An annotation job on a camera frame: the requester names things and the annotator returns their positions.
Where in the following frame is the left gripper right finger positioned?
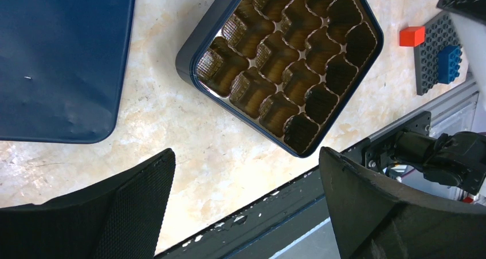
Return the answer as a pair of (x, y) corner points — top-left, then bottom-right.
(319, 147), (485, 258)

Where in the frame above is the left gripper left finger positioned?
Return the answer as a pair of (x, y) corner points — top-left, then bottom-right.
(1, 148), (175, 258)

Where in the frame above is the dark blue chocolate box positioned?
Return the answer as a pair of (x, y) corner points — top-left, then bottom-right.
(175, 0), (384, 158)

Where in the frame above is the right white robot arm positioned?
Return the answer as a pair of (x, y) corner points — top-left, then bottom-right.
(358, 111), (485, 205)

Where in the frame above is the blue lego brick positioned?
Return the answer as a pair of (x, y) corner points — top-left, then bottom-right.
(437, 45), (462, 84)

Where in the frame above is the dark blue box lid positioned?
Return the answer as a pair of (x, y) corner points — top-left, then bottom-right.
(1, 0), (135, 144)

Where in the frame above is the orange red cube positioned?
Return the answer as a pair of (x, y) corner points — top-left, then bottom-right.
(399, 26), (426, 47)

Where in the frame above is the grey lego baseplate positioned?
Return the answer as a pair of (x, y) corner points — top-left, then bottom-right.
(414, 11), (463, 96)

